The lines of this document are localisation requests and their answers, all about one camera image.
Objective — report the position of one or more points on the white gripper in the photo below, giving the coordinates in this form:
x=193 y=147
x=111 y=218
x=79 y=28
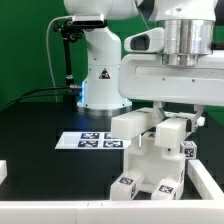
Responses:
x=144 y=77

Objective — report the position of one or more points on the white tagged cube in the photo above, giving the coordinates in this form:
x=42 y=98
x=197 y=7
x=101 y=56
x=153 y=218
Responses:
x=189 y=149

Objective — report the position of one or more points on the white chair seat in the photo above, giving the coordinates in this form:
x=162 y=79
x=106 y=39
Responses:
x=155 y=163

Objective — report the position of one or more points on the white chair back frame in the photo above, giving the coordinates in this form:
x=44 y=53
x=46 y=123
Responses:
x=170 y=132

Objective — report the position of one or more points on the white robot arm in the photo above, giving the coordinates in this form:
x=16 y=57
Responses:
x=188 y=26

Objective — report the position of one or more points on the white block at left edge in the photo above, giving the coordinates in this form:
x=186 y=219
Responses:
x=3 y=170

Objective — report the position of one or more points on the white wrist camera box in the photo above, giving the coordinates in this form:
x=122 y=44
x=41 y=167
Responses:
x=151 y=41

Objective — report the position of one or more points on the white obstacle wall frame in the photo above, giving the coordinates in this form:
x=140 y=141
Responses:
x=209 y=209

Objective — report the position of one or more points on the black camera stand pole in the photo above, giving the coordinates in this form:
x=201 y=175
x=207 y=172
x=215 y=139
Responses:
x=69 y=98

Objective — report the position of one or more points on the white marker base plate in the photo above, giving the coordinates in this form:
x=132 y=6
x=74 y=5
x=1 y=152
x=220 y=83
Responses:
x=89 y=140

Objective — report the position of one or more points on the black camera on stand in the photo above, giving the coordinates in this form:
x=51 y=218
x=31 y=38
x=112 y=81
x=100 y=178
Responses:
x=74 y=26

